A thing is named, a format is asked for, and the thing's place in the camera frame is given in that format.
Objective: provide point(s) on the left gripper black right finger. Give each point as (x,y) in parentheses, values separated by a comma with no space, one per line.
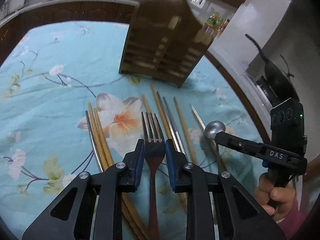
(214,200)

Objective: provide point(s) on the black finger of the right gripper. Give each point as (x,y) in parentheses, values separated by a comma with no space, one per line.
(255,149)

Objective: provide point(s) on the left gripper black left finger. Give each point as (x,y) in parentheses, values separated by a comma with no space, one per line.
(89,207)

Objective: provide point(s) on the silver metal spoon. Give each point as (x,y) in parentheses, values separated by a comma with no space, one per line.
(213,128)

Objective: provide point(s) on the wooden chopstick pair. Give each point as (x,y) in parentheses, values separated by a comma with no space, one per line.
(97,139)
(131,213)

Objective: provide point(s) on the long wooden chopstick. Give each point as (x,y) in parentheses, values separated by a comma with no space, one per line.
(182,197)

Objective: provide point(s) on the dark red handled metal fork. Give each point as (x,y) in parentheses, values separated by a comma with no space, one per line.
(154,152)

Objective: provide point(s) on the person's right hand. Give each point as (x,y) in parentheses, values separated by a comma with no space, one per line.
(277,201)

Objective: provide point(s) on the floral light blue tablecloth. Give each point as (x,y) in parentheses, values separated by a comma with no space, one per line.
(48,81)

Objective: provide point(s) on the yellow oil bottle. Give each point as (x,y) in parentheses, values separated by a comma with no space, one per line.
(212,20)

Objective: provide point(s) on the brown wooden utensil holder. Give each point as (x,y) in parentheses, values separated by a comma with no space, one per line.
(164,41)

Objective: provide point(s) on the dark wooden lower cabinets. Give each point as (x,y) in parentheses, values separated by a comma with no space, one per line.
(14,30)

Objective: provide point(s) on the black wok with handle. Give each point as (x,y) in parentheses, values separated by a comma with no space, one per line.
(275,82)

